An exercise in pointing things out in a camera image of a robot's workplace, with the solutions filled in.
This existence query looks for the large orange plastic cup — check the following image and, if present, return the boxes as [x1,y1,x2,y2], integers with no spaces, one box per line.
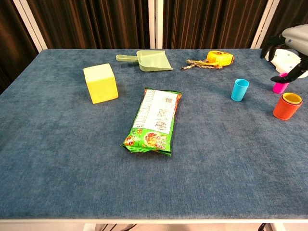
[273,93,303,121]

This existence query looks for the dark purple plastic cup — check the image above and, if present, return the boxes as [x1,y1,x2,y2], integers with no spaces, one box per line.
[282,96,303,106]

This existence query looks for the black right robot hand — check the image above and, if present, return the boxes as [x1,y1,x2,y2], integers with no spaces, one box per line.
[260,23,308,84]

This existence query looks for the dark brown curtain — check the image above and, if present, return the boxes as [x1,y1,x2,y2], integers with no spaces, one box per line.
[0,0,39,94]
[26,0,151,50]
[261,0,308,50]
[163,0,269,50]

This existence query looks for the blue fabric tablecloth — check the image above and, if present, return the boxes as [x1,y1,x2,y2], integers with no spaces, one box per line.
[0,49,308,220]

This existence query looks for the light green plastic dustpan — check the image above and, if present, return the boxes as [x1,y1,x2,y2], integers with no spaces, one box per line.
[115,50,174,73]

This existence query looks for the green snack bag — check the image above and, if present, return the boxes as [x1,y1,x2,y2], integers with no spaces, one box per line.
[120,87,183,157]

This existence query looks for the yellow tape measure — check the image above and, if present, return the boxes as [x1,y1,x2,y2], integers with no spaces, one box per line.
[206,50,235,67]

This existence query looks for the white frame post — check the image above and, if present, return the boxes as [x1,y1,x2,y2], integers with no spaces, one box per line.
[148,0,164,50]
[250,0,281,50]
[13,0,48,52]

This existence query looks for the pink plastic cup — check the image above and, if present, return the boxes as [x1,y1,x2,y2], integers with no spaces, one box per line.
[272,73,290,94]

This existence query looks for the braided rope strap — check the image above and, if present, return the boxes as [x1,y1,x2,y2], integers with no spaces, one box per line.
[180,59,223,71]

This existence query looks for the light blue plastic cup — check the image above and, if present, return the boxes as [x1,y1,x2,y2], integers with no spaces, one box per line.
[231,78,250,102]

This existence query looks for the yellow plastic cup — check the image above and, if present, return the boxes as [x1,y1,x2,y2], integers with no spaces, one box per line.
[282,92,303,105]

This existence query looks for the yellow cube box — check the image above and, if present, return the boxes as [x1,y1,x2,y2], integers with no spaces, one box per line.
[83,63,119,104]

